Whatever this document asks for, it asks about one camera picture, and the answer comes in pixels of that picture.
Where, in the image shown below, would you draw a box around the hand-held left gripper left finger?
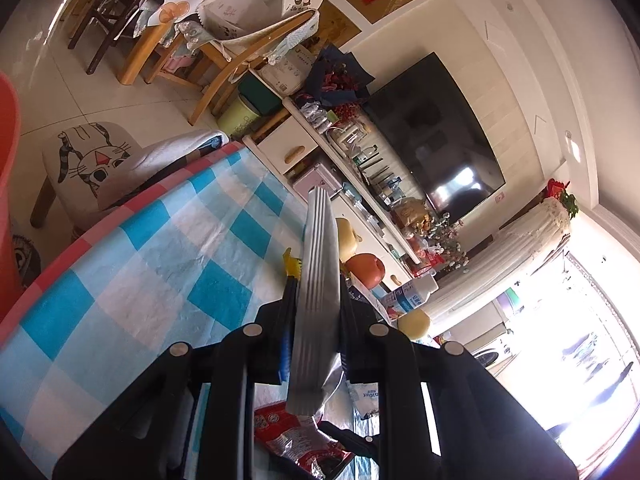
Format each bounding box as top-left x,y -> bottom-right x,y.
52,275 -> 301,480

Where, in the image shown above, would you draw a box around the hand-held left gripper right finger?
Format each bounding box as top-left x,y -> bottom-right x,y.
340,272 -> 581,480

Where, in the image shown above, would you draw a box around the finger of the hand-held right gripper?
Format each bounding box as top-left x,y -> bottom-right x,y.
318,420 -> 379,461

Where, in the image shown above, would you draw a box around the large white plastic bottle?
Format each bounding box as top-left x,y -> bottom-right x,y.
347,380 -> 381,419

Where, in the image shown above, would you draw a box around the large red snack bag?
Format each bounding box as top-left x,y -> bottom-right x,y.
253,400 -> 354,480

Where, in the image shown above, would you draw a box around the white foil snack bag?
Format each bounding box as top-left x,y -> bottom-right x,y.
286,184 -> 347,416

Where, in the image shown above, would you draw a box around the yellow snack packet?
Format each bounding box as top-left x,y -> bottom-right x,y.
283,247 -> 304,279

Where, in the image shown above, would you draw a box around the red plastic basin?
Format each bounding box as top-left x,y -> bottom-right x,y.
0,72 -> 21,322

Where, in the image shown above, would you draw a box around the oval yellow pear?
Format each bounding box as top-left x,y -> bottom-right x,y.
398,308 -> 432,344

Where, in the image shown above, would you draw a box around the white yogurt bottle fruit label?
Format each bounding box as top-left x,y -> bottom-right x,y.
379,277 -> 440,319

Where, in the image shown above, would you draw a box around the white washing machine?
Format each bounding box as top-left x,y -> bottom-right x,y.
472,329 -> 516,376

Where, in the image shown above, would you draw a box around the dried flower bunch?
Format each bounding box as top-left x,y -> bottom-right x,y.
424,214 -> 469,269

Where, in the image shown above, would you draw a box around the gold ornament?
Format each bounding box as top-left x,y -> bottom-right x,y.
394,197 -> 434,236

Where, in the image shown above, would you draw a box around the cream curtain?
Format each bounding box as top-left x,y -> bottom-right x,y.
424,199 -> 571,321

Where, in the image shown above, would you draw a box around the pink metal box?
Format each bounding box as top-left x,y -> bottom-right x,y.
292,157 -> 346,201

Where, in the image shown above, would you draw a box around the white television cabinet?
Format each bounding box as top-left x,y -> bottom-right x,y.
242,97 -> 441,281

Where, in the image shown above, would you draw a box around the glass kettle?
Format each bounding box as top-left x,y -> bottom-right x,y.
327,119 -> 364,154

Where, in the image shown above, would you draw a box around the black television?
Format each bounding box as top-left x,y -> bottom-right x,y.
362,52 -> 506,224

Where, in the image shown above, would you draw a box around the blue white folded cloth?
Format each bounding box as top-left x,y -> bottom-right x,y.
97,129 -> 231,211

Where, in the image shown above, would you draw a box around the row of small jars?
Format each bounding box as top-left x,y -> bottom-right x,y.
299,102 -> 334,129

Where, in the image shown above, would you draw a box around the green waste bin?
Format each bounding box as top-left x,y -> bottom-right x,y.
217,92 -> 261,136

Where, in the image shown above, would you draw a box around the bouquet in dark blue wrap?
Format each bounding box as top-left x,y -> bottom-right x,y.
304,44 -> 376,106

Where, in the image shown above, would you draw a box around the cat print stool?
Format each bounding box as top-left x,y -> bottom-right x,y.
30,122 -> 147,228

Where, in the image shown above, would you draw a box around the white cardboard box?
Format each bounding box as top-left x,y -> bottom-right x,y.
259,44 -> 316,96

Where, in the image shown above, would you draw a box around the light wooden chair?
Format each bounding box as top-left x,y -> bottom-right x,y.
117,9 -> 321,126

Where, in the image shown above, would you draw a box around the blue lace cloth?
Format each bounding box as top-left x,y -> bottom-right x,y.
267,9 -> 321,66

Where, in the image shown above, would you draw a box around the dark wooden chair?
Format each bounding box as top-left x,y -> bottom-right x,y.
67,0 -> 166,76

